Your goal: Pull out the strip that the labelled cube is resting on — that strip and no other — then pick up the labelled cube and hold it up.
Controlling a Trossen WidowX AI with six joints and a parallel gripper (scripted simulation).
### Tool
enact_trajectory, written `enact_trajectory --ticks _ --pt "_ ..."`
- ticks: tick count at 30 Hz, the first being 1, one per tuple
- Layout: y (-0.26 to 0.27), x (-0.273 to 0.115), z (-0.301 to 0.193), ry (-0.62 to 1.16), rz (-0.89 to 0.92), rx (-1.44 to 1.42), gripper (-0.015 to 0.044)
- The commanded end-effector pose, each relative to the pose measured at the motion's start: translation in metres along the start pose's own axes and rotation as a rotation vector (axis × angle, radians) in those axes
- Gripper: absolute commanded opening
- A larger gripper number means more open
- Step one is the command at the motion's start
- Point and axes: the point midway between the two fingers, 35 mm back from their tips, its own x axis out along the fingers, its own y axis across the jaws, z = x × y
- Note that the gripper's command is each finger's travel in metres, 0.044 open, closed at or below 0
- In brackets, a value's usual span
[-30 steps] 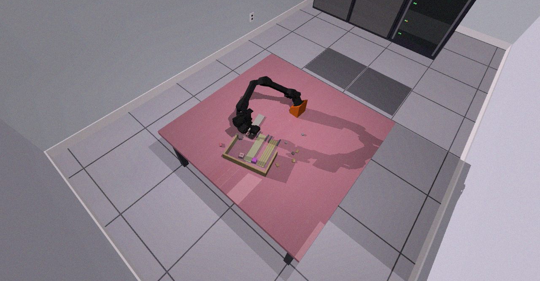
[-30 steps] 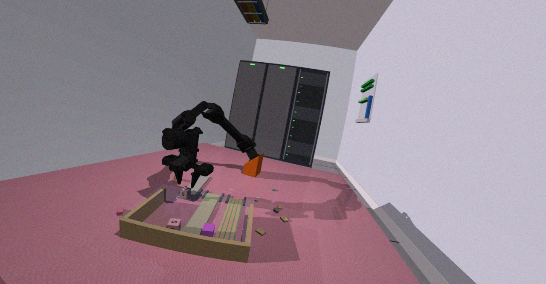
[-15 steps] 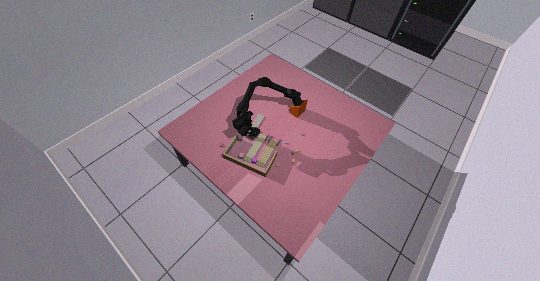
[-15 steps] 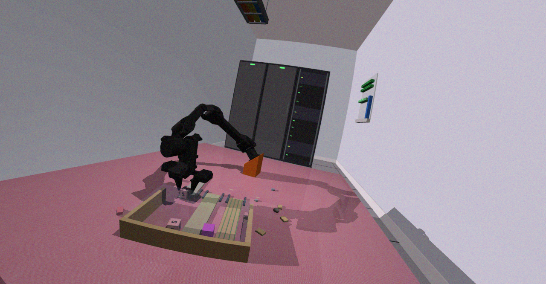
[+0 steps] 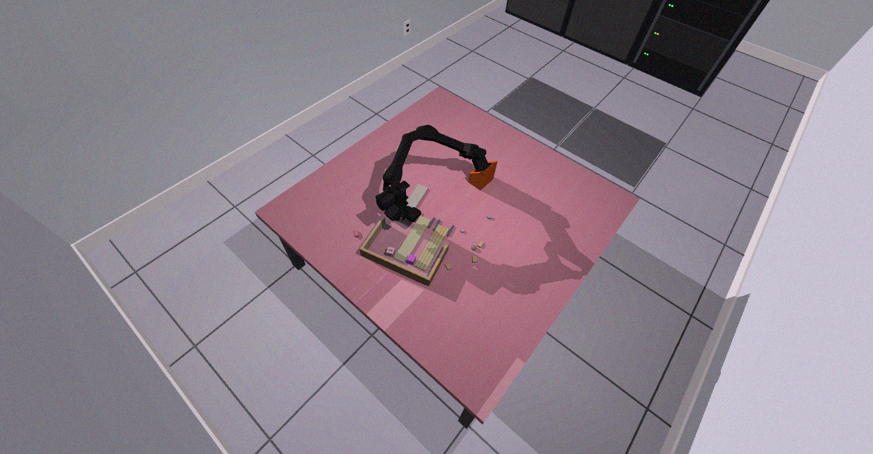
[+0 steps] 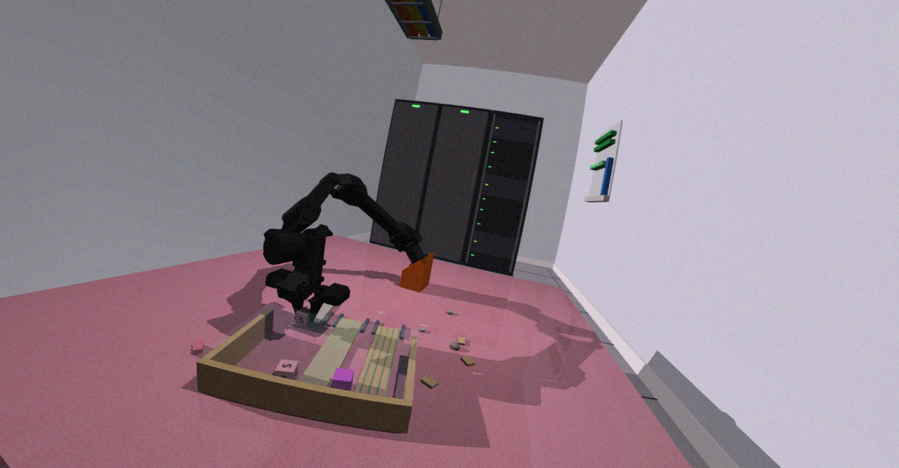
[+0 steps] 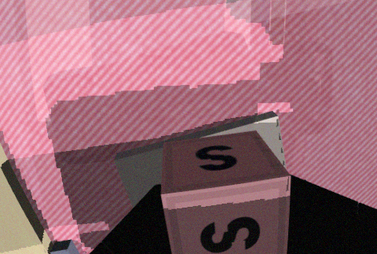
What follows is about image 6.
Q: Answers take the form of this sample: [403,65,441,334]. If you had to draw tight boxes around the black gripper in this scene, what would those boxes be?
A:
[265,258,350,313]

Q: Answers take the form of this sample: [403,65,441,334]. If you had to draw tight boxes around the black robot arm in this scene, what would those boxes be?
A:
[263,173,428,303]

